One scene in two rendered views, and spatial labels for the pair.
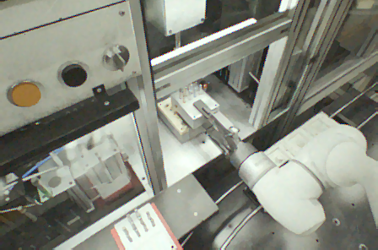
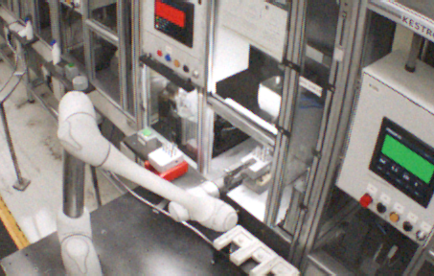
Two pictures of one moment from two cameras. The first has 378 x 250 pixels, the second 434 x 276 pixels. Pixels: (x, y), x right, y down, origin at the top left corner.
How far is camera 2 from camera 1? 1.75 m
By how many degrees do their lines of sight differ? 56
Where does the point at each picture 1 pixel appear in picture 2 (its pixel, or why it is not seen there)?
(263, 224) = (201, 262)
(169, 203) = (192, 176)
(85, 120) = (177, 80)
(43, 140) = (169, 75)
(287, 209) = not seen: hidden behind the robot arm
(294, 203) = not seen: hidden behind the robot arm
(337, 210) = not seen: outside the picture
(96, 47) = (193, 66)
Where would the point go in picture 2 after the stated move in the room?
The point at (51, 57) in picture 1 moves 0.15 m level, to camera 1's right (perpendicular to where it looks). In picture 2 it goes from (184, 59) to (187, 79)
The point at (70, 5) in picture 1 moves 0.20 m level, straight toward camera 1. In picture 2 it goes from (191, 52) to (145, 65)
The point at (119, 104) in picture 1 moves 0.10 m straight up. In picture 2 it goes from (186, 85) to (186, 64)
